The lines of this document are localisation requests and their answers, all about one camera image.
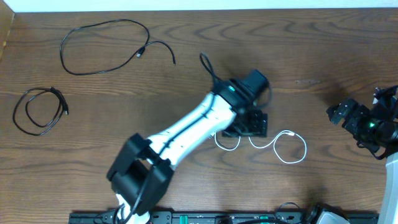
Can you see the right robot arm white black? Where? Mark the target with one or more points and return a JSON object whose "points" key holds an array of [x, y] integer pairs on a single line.
{"points": [[385, 108]]}

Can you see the brown cardboard panel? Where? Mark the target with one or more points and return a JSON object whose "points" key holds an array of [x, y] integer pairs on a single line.
{"points": [[6, 21]]}

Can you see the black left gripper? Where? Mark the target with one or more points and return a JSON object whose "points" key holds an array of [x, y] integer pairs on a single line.
{"points": [[259, 127]]}

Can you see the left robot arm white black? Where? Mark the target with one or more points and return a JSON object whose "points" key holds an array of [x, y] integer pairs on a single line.
{"points": [[142, 171]]}

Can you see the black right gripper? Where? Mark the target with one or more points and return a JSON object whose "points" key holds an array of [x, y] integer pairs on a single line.
{"points": [[352, 123]]}

